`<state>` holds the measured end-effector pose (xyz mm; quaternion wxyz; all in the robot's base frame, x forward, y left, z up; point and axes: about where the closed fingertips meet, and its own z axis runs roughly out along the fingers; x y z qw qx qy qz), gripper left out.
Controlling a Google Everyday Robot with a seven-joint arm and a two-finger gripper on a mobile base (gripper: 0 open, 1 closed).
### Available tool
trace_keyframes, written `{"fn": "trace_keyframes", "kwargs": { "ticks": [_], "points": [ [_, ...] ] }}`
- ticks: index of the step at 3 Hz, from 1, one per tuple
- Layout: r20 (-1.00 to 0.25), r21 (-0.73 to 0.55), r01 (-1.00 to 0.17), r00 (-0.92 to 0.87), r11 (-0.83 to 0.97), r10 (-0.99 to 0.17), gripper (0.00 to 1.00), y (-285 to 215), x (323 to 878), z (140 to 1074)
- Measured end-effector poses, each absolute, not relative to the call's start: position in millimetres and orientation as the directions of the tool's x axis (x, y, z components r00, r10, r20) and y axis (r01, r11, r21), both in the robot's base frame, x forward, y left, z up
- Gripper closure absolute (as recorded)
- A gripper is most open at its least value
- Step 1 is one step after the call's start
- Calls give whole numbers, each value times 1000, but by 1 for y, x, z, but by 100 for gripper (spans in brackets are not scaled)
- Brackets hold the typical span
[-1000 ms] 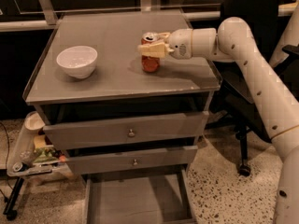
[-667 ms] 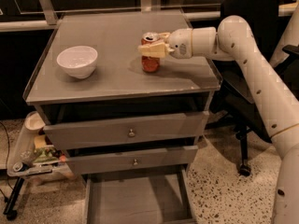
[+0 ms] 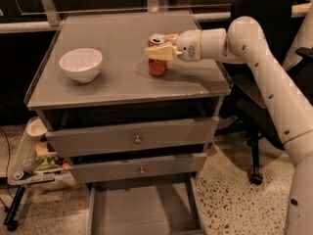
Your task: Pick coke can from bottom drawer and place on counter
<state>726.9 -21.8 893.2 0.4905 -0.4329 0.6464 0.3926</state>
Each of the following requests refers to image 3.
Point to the bottom grey open drawer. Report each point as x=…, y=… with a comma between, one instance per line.
x=162, y=205

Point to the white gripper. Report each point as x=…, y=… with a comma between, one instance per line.
x=188, y=46

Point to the middle grey drawer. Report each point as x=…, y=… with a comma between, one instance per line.
x=108, y=171

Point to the green snack bag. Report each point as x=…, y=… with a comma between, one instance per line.
x=48, y=162

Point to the black office chair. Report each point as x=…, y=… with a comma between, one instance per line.
x=291, y=43

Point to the white ceramic bowl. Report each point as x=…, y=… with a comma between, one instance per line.
x=82, y=64

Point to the white cup in tray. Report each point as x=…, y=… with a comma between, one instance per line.
x=35, y=128

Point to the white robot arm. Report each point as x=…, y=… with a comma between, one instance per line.
x=244, y=42

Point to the red coke can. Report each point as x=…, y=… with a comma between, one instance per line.
x=157, y=68

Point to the black tray stand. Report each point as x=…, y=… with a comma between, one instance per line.
x=9, y=220

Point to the round top drawer knob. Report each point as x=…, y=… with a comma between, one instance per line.
x=138, y=139

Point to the top grey drawer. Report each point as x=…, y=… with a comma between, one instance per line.
x=120, y=138

